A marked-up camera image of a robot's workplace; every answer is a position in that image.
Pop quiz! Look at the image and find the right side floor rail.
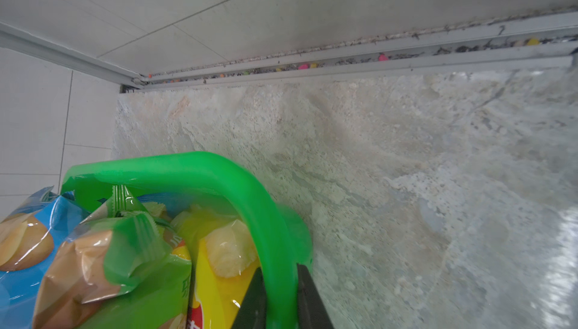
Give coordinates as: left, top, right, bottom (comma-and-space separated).
134, 11, 577, 91

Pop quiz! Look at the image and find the light blue chips bag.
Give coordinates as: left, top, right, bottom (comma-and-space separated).
1, 187, 88, 328

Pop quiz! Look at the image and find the green plastic basket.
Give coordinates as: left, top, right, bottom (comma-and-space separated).
61, 151, 313, 328

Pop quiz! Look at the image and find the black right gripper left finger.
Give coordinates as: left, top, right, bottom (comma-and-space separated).
231, 267, 267, 329

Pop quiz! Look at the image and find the yellow chips bag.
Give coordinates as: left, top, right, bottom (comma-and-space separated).
171, 204, 260, 328

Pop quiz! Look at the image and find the right corner aluminium post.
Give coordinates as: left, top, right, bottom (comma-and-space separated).
1, 23, 146, 89

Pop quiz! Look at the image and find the green cucumber chips bag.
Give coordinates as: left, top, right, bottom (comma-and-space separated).
32, 185, 192, 328

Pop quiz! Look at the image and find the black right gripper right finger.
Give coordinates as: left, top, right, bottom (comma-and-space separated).
297, 264, 334, 329

